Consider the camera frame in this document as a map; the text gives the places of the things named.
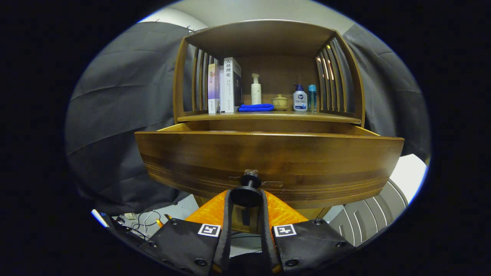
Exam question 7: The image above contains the wooden drawer with black knob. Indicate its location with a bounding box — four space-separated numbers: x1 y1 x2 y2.
134 122 405 210

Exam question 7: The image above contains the white pump bottle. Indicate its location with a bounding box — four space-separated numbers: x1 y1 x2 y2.
251 73 262 105

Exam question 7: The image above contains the grey ribbed plastic object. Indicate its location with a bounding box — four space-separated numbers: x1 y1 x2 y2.
329 178 409 247

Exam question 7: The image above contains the wooden cabinet with slatted shelf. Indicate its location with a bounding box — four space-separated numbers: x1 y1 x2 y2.
173 19 366 234

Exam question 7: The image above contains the black floor cable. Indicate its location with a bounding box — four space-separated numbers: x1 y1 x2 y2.
115 209 165 241

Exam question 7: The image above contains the blue folded cloth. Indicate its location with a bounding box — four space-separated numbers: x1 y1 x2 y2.
238 103 275 112

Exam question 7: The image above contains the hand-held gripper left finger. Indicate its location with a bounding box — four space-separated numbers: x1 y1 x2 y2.
139 189 234 276

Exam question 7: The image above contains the black backdrop cloth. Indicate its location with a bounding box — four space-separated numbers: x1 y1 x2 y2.
64 21 431 215

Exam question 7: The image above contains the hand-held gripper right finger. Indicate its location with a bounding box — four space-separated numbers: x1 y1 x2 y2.
259 190 355 274

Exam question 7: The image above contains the white lotion bottle blue cap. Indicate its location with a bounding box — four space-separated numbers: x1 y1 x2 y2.
293 84 308 112

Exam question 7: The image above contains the wooden countertop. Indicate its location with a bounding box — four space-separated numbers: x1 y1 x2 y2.
177 110 362 125

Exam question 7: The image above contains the white book with portrait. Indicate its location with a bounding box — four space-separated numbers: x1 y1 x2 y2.
220 57 243 113

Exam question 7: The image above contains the purple book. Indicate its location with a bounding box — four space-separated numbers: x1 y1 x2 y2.
208 63 221 114

